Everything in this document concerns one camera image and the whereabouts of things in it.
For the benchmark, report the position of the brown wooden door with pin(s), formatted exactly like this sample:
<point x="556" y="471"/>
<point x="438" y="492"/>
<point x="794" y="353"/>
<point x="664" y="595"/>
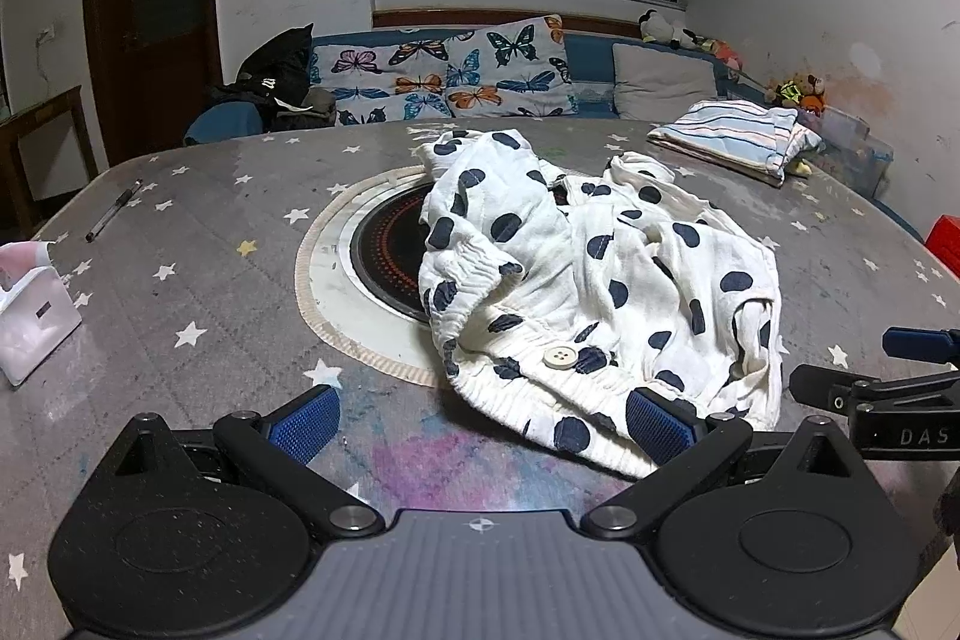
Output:
<point x="154" y="3"/>

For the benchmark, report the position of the black bag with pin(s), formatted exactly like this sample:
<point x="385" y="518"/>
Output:
<point x="274" y="70"/>

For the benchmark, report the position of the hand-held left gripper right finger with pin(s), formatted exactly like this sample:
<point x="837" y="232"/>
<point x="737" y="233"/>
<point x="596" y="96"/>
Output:
<point x="657" y="424"/>

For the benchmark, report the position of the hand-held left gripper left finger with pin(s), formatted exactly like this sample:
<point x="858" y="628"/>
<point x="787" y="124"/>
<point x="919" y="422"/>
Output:
<point x="304" y="424"/>

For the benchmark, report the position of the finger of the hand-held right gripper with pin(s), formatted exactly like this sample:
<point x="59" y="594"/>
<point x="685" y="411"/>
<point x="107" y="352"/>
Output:
<point x="825" y="386"/>
<point x="921" y="341"/>

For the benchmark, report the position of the pink orange plush toy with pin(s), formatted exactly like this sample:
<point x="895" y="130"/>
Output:
<point x="726" y="54"/>

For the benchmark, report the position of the opened pink tissue pack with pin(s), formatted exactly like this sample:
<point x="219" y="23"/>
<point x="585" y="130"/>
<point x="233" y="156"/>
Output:
<point x="34" y="310"/>

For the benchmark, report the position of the black and white plush toy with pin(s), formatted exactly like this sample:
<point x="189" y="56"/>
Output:
<point x="664" y="29"/>

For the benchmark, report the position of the white polka dot garment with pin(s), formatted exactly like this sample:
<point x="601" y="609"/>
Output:
<point x="600" y="280"/>

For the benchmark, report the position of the folded striped cloth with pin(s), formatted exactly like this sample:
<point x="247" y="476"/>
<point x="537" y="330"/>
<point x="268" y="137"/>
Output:
<point x="739" y="138"/>

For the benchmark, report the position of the clear plastic storage box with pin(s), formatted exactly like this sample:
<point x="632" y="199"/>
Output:
<point x="855" y="149"/>

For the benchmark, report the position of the red plastic object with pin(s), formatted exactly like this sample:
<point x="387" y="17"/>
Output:
<point x="946" y="244"/>

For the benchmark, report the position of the grey cushion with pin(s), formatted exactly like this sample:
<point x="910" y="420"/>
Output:
<point x="660" y="81"/>

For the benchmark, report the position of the grey starred table cover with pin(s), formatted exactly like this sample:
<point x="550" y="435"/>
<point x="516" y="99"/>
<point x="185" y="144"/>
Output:
<point x="195" y="280"/>

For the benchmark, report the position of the white wall socket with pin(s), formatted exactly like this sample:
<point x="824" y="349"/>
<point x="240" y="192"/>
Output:
<point x="46" y="34"/>

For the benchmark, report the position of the round black cooktop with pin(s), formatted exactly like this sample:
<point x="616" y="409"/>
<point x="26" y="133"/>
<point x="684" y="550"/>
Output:
<point x="386" y="250"/>

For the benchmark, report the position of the brown bear plush toy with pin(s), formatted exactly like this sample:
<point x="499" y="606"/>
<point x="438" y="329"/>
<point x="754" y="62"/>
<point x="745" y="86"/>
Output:
<point x="806" y="89"/>

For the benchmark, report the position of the black pen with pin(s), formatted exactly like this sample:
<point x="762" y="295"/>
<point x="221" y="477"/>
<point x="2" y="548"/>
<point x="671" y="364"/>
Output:
<point x="112" y="211"/>

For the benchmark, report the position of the blue sofa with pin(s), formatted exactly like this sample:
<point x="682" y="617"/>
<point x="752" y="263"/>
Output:
<point x="592" y="59"/>

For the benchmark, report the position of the wooden side table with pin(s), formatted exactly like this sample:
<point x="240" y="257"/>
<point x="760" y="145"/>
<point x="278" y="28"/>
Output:
<point x="45" y="123"/>

